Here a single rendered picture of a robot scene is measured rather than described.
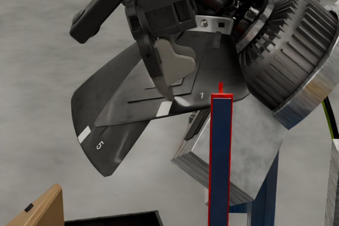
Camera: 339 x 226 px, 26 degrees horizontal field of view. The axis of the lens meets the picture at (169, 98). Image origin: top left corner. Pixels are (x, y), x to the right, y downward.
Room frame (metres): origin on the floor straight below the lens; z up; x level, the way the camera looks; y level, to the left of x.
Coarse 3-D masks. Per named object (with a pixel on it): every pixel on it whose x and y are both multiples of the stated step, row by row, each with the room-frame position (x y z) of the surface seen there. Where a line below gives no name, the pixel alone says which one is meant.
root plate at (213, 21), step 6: (198, 18) 1.14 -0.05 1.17; (204, 18) 1.14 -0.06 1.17; (210, 18) 1.14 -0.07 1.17; (216, 18) 1.14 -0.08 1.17; (222, 18) 1.14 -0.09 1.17; (228, 18) 1.14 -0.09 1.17; (198, 24) 1.13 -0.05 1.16; (210, 24) 1.12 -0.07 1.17; (216, 24) 1.12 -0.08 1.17; (228, 24) 1.12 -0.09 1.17; (192, 30) 1.11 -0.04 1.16; (198, 30) 1.11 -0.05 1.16; (204, 30) 1.11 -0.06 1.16; (210, 30) 1.10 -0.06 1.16; (216, 30) 1.10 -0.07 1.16; (222, 30) 1.10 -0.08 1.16; (228, 30) 1.10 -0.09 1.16
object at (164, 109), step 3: (162, 102) 0.91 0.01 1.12; (165, 102) 0.90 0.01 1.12; (168, 102) 0.90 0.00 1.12; (171, 102) 0.90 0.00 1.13; (162, 105) 0.90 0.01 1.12; (165, 105) 0.90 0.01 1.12; (168, 105) 0.89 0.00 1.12; (159, 108) 0.89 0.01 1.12; (162, 108) 0.89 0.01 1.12; (165, 108) 0.89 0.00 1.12; (168, 108) 0.89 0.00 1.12; (159, 111) 0.89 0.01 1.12; (162, 111) 0.88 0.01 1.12; (165, 111) 0.88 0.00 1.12; (168, 111) 0.88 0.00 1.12; (159, 114) 0.88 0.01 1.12; (162, 114) 0.88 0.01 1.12; (165, 114) 0.88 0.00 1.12
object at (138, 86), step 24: (192, 48) 1.03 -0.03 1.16; (216, 48) 1.03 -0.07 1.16; (144, 72) 1.00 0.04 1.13; (192, 72) 0.97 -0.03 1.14; (216, 72) 0.96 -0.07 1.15; (240, 72) 0.95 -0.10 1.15; (120, 96) 0.96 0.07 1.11; (144, 96) 0.94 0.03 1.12; (192, 96) 0.90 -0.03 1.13; (240, 96) 0.87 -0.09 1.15; (96, 120) 0.94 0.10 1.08; (120, 120) 0.90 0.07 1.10; (144, 120) 0.88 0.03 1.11
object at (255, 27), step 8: (272, 0) 1.19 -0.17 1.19; (264, 8) 1.17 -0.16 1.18; (272, 8) 1.18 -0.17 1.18; (264, 16) 1.16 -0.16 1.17; (256, 24) 1.15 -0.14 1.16; (248, 32) 1.14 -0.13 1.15; (256, 32) 1.14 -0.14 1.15; (240, 40) 1.15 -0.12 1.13; (248, 40) 1.14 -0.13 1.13; (240, 48) 1.14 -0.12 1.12
